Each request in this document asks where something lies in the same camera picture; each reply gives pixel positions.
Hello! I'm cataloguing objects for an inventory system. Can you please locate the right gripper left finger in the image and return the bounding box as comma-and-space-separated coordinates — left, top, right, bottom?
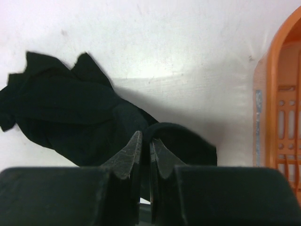
100, 131, 143, 179

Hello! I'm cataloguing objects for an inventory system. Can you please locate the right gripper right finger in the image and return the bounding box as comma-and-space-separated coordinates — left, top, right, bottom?
150, 139, 186, 179

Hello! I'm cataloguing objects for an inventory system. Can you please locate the black t-shirt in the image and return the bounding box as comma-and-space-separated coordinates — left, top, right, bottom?
0, 52, 217, 166

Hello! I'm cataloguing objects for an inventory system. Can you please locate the orange plastic basket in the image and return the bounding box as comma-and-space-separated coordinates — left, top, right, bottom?
253, 8, 301, 200

